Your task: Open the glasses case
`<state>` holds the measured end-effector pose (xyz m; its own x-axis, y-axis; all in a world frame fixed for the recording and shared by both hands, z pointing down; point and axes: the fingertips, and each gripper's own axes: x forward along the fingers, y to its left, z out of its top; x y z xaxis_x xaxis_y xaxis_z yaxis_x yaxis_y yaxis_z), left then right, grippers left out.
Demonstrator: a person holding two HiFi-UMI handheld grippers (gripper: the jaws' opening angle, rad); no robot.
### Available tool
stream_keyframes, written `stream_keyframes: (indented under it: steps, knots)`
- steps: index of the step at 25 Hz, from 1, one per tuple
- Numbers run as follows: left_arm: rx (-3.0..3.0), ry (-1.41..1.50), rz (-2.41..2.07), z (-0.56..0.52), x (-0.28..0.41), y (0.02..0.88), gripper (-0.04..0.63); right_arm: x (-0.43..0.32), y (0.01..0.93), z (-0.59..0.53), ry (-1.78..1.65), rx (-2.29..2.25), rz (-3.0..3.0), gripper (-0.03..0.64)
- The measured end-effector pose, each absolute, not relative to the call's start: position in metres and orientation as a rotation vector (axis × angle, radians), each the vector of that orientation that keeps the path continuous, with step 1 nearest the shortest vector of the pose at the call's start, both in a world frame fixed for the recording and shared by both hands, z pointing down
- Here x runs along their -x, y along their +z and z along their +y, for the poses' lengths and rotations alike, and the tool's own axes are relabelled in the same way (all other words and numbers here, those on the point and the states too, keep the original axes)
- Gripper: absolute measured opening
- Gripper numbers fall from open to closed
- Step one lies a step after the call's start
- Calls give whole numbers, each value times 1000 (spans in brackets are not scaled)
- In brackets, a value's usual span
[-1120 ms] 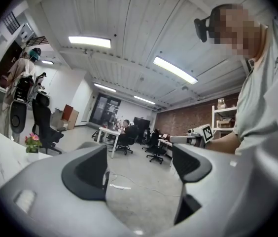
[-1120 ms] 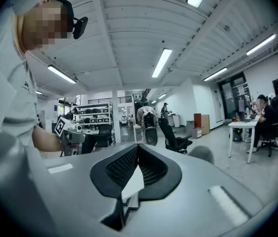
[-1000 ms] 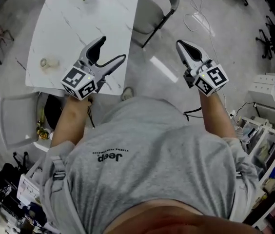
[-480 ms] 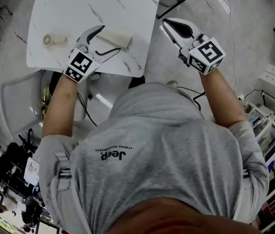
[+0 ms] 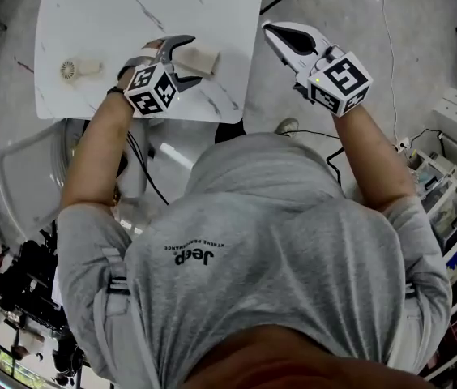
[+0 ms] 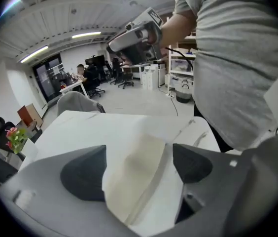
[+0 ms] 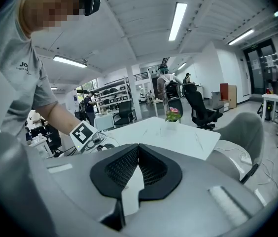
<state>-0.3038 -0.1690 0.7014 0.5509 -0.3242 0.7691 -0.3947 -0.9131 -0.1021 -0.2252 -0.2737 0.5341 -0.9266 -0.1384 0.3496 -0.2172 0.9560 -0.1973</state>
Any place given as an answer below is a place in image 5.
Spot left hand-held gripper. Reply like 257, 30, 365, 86
117, 34, 204, 118

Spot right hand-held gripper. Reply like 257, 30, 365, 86
260, 20, 374, 118

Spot beige glasses case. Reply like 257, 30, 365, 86
171, 43, 221, 79

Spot person's left forearm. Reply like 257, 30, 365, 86
59, 87, 137, 211

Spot person's right forearm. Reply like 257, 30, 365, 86
331, 103, 416, 215

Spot person's grey shoe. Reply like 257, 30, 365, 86
274, 117, 301, 138

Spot small beige handheld fan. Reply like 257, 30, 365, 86
58, 58, 105, 82

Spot white power strip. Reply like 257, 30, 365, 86
393, 137, 414, 154

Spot white plastic chair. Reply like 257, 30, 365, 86
0, 118, 149, 241

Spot grey t-shirt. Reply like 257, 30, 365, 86
55, 131, 455, 389

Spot white storage shelf rack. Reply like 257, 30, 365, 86
408, 147, 457, 380

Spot black equipment pile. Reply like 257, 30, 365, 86
0, 220, 90, 387

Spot person's chin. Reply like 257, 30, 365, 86
186, 325, 438, 389

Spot white floor cable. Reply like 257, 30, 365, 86
338, 0, 400, 145

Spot black cables under chair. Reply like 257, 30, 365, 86
124, 129, 172, 207

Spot black floor cable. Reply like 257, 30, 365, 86
291, 129, 346, 186

